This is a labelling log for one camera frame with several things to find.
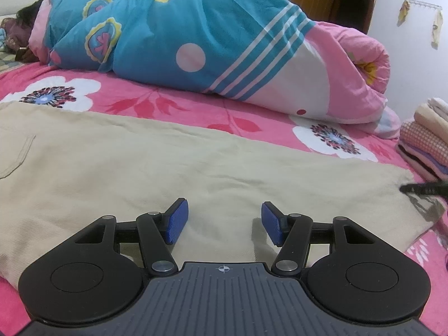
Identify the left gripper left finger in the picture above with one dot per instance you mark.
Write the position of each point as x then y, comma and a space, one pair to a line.
157, 232

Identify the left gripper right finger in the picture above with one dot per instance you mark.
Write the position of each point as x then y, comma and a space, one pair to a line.
292, 234

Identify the beige trousers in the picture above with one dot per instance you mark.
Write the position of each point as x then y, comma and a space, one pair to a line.
61, 170

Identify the folded clothes stack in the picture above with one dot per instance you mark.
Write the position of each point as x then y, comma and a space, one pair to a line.
423, 140

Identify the pink floral bed sheet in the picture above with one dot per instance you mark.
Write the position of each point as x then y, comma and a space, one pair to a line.
90, 91

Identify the blue pink floral quilt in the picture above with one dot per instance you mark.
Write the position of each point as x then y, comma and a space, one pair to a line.
267, 53

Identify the patterned pillow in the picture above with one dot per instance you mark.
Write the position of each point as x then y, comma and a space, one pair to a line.
8, 62

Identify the sleeping person head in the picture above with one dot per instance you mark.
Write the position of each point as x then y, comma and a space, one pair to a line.
16, 32

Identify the wall sticker decoration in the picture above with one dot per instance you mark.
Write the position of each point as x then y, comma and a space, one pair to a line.
403, 12

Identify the wall hook rack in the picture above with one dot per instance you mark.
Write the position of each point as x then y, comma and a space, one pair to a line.
425, 4

